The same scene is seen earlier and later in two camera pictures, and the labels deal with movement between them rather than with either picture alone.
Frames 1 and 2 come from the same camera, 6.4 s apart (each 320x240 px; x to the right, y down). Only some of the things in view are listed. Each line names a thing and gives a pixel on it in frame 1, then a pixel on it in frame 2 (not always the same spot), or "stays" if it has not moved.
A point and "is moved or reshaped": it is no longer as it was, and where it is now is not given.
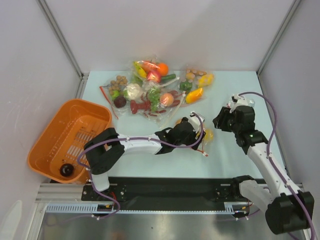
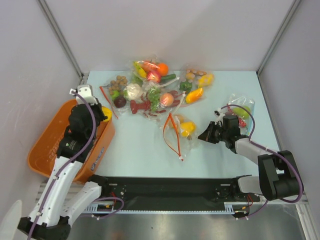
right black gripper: [221, 120] to [213, 133]
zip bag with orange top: [152, 72] stays
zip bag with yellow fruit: [208, 137] is moved or reshaped
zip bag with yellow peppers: [196, 84] stays
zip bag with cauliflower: [120, 94] stays
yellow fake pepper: [209, 135] is moved or reshaped
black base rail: [163, 191] stays
